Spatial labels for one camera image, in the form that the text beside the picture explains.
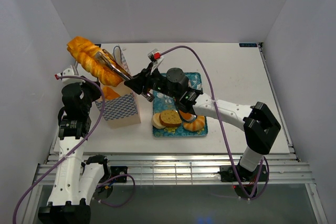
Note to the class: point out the white-edged fake bread slice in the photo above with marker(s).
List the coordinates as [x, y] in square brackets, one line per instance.
[187, 117]

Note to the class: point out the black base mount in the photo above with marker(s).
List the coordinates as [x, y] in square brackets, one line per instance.
[119, 170]
[227, 174]

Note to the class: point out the aluminium frame rail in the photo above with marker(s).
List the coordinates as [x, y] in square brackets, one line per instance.
[155, 170]

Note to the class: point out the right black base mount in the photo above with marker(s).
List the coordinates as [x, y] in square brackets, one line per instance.
[227, 174]

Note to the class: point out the twisted braided fake bread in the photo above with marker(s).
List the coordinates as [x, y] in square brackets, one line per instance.
[84, 51]

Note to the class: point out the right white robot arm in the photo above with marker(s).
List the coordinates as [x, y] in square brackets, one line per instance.
[260, 126]

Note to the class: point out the metal tongs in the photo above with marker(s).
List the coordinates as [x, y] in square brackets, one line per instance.
[109, 60]

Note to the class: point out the orange long fake bread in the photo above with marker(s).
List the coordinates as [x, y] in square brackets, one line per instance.
[109, 93]

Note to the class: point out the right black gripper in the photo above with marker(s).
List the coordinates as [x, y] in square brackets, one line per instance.
[143, 79]

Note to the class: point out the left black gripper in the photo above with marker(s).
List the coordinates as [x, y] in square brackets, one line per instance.
[97, 93]

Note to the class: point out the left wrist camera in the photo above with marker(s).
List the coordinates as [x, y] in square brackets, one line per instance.
[70, 71]

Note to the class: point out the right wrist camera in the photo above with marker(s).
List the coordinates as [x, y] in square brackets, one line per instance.
[156, 58]

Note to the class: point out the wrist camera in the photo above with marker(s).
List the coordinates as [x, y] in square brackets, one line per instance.
[70, 71]
[156, 58]

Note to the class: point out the blue checkered paper bag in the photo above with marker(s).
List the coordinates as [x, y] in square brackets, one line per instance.
[122, 111]

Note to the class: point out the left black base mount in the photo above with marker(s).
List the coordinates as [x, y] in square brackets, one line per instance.
[119, 170]

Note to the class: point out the pale round bread slice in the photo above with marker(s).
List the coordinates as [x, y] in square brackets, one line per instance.
[156, 121]

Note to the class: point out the teal floral tray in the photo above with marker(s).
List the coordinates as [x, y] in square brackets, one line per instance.
[163, 102]

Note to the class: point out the brown baguette slice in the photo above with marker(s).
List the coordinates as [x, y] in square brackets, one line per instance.
[170, 118]

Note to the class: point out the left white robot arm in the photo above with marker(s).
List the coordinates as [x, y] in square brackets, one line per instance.
[75, 181]

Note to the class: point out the fake croissant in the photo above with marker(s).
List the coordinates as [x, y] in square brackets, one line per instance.
[197, 125]

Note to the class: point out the right blue corner label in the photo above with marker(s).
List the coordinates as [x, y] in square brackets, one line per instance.
[248, 45]

